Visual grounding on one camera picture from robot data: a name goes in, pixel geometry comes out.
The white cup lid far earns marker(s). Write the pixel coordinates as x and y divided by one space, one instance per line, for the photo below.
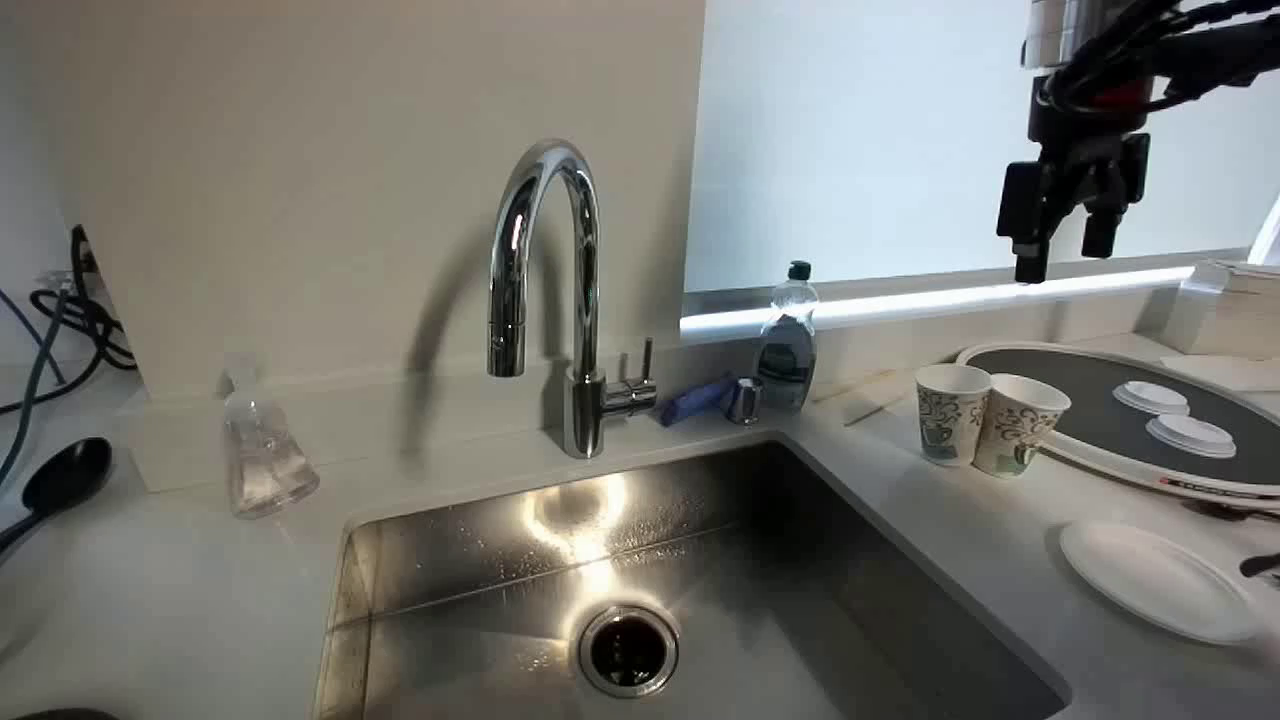
1149 398

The white cup lid near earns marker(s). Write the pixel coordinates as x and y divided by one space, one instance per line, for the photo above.
1198 439

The chrome kitchen faucet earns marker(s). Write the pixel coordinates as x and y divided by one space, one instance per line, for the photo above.
583 389

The round black white tray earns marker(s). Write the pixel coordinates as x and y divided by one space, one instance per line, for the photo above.
1109 439

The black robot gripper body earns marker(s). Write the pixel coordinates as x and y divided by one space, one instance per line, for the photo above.
1089 84

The patterned paper cup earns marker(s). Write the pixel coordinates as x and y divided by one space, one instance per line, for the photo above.
1019 416
948 408

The blue scrub brush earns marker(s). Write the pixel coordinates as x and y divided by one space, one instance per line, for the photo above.
735 398

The white round plate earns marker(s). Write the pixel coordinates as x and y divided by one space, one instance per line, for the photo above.
1159 582

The stainless steel sink basin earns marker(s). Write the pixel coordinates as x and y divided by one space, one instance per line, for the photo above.
735 587

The white cup lid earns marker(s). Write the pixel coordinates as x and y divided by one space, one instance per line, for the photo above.
1198 439
1149 398

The black ladle spoon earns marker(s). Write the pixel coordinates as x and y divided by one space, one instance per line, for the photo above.
61 480

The clear dish soap bottle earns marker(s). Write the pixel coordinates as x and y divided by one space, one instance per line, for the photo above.
784 352

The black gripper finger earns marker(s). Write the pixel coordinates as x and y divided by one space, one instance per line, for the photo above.
1022 223
1117 180

